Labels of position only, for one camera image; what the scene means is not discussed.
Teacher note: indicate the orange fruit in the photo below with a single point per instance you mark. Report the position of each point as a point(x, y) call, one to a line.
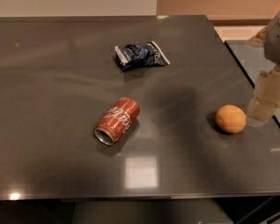
point(231, 119)

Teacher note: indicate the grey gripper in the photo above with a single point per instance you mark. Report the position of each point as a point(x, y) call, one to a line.
point(278, 41)

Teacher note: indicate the red coke can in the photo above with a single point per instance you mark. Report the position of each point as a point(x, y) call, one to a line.
point(117, 121)

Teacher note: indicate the blue chip bag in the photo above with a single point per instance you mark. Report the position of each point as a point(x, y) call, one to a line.
point(147, 54)

